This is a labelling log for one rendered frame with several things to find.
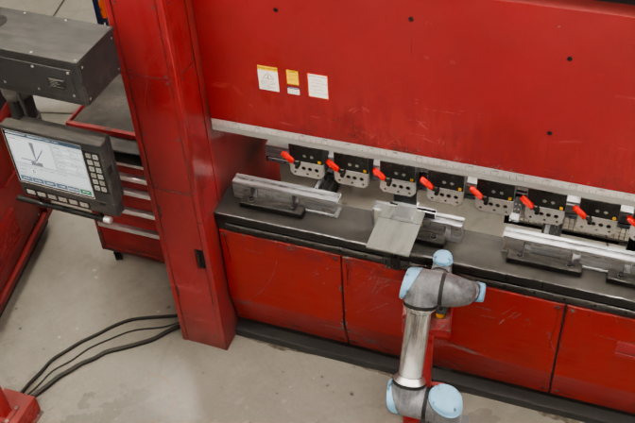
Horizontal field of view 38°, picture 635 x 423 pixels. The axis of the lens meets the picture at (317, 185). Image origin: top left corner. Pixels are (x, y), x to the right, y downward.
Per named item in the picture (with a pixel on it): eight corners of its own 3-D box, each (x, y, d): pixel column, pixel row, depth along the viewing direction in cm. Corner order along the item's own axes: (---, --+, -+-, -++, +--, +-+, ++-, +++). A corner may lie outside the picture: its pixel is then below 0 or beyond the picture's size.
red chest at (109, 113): (105, 265, 512) (62, 124, 446) (146, 207, 547) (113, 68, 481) (185, 285, 498) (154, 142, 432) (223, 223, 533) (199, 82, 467)
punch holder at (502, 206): (474, 210, 371) (476, 178, 361) (478, 195, 377) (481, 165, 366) (511, 216, 367) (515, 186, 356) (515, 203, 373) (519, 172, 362)
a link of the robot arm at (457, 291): (478, 279, 304) (488, 278, 352) (445, 272, 307) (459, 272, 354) (472, 313, 304) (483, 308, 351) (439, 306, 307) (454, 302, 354)
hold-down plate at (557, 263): (506, 262, 379) (506, 257, 377) (508, 253, 383) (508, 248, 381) (580, 278, 370) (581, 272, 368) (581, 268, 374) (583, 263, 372)
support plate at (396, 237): (366, 247, 373) (366, 246, 373) (384, 206, 391) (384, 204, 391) (408, 257, 368) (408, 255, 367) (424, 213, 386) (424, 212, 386)
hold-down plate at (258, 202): (239, 206, 413) (238, 201, 411) (244, 198, 417) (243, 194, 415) (301, 219, 405) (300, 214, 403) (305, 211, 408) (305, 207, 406)
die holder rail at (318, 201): (233, 196, 418) (231, 180, 412) (239, 188, 423) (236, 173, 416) (337, 217, 404) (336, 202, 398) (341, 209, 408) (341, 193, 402)
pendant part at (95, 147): (23, 194, 371) (-3, 125, 347) (39, 176, 379) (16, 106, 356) (118, 218, 357) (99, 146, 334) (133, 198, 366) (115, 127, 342)
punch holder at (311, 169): (290, 174, 394) (287, 143, 383) (297, 161, 400) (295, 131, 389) (323, 180, 390) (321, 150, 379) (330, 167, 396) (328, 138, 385)
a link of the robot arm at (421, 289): (422, 427, 317) (444, 278, 306) (381, 416, 321) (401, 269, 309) (429, 413, 329) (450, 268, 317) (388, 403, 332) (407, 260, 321)
